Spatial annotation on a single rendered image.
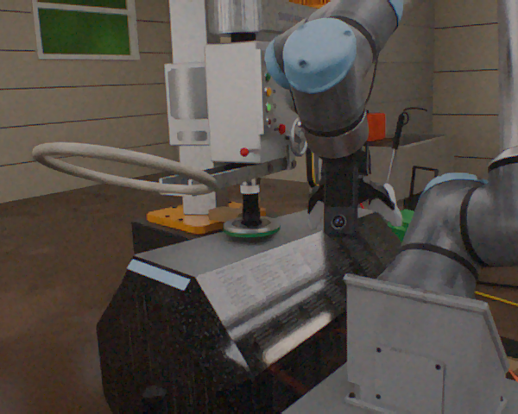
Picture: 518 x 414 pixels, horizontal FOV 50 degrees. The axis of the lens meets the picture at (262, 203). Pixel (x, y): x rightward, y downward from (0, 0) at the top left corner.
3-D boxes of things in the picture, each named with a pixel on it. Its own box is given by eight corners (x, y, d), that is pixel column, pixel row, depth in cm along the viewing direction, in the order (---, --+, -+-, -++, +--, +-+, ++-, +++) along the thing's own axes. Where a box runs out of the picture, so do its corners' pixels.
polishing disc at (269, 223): (290, 224, 213) (290, 221, 213) (249, 236, 199) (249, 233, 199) (252, 216, 228) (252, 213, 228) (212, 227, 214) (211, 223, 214)
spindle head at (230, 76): (256, 157, 236) (252, 47, 227) (304, 158, 226) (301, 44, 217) (209, 170, 205) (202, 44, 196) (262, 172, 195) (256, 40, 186)
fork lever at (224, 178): (256, 166, 234) (256, 154, 233) (299, 168, 225) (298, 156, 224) (150, 193, 175) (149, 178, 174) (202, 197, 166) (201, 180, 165)
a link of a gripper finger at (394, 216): (414, 196, 93) (376, 167, 89) (415, 224, 89) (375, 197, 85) (400, 203, 95) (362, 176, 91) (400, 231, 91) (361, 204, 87)
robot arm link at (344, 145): (364, 134, 73) (292, 141, 75) (369, 159, 76) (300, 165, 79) (366, 89, 78) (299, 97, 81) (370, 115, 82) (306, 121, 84)
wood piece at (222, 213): (208, 219, 284) (207, 209, 283) (221, 215, 291) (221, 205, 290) (238, 224, 272) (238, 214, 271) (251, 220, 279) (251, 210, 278)
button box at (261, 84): (268, 132, 199) (264, 50, 193) (274, 132, 198) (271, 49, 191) (256, 134, 192) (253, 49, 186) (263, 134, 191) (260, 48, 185)
